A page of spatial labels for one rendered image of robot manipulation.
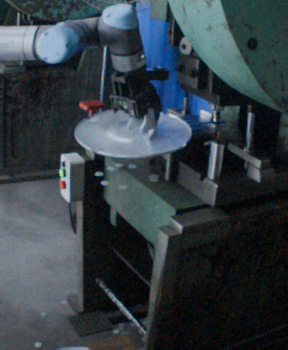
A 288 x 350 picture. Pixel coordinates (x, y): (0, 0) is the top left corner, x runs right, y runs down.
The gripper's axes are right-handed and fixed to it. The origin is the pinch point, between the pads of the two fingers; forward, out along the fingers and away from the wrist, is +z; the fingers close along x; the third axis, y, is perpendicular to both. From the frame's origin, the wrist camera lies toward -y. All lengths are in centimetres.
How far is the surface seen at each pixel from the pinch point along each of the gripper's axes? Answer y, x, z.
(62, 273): 7, -53, 83
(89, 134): 7.6, -12.7, -0.3
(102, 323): 30, -8, 57
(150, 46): -202, -150, 108
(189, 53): -23.4, -0.5, -9.4
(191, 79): -17.3, 2.8, -5.0
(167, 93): -179, -126, 133
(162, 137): -1.0, 2.6, 2.5
